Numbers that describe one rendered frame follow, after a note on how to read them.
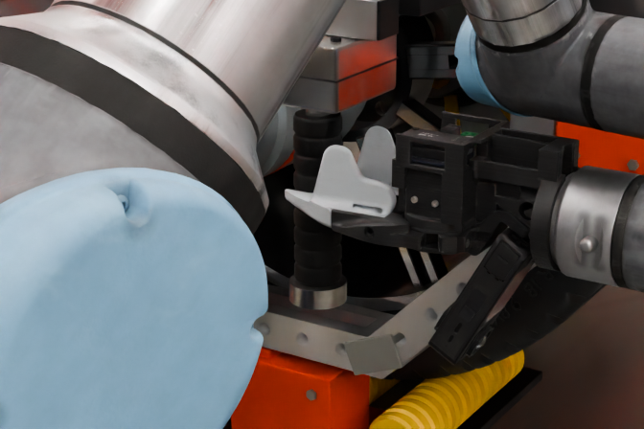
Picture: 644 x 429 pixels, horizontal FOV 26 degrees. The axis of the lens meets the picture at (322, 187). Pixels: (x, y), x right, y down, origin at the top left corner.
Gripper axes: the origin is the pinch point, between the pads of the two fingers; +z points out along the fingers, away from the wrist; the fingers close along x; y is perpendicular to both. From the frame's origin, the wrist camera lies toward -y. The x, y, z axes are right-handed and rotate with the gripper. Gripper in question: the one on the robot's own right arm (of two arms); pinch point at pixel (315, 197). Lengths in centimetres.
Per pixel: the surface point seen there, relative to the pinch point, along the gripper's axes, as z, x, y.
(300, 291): 0.0, 2.2, -6.8
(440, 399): 3.3, -28.0, -29.6
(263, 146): 10.8, -8.7, 0.1
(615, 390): 25, -143, -83
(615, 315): 38, -176, -83
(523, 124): -7.4, -20.5, 1.9
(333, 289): -2.1, 1.0, -6.6
